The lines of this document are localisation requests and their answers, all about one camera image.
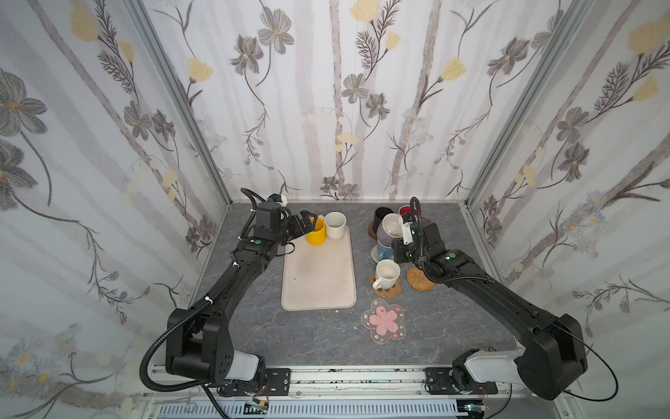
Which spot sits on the woven multicolour round coaster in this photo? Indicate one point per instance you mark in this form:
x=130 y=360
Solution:
x=375 y=254

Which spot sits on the aluminium corner post left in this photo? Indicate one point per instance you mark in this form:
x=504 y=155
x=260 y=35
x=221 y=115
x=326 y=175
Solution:
x=177 y=94

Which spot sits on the aluminium corner post right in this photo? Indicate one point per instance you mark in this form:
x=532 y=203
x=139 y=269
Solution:
x=567 y=28

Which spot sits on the lavender mug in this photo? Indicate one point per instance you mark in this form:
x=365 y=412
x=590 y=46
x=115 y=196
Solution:
x=390 y=229

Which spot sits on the rattan wicker round coaster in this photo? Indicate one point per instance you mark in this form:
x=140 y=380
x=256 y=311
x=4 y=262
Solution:
x=418 y=280

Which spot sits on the brown cork round coaster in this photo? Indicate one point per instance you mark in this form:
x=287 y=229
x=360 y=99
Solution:
x=371 y=231

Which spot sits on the yellow mug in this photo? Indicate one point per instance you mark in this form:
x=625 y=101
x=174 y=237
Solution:
x=318 y=235

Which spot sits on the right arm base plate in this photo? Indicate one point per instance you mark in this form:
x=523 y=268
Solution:
x=445 y=379

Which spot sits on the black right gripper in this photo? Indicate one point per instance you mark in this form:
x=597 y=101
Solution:
x=414 y=230

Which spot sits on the white speckled cup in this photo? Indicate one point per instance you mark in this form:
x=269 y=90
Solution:
x=336 y=225

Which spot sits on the beige serving tray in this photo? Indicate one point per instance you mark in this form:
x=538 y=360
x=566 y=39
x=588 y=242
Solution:
x=319 y=277

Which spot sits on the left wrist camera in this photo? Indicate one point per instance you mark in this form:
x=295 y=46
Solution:
x=279 y=199

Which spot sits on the pink flower coaster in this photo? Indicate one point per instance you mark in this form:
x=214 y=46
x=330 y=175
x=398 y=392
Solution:
x=384 y=322

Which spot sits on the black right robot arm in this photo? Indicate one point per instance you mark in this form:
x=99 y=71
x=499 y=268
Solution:
x=550 y=354

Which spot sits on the brown paw coaster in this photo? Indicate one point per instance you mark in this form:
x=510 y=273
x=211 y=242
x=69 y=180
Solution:
x=390 y=293

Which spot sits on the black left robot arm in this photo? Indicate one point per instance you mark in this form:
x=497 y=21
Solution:
x=200 y=345

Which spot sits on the aluminium corner post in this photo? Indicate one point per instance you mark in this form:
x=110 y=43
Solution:
x=177 y=94
x=567 y=28

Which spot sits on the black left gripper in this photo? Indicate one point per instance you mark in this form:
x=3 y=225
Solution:
x=298 y=227

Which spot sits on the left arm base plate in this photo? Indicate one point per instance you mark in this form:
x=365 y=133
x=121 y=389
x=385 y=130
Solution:
x=268 y=382

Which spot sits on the black ceramic mug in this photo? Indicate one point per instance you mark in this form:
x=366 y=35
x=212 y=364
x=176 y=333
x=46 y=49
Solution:
x=379 y=214

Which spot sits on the white mug red inside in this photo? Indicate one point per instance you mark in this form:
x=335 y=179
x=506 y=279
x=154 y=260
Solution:
x=408 y=212

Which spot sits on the white mug blue handle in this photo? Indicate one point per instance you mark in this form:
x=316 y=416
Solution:
x=384 y=252

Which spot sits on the plain white mug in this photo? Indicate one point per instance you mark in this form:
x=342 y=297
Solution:
x=386 y=275

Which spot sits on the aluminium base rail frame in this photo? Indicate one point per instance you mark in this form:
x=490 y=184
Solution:
x=392 y=391

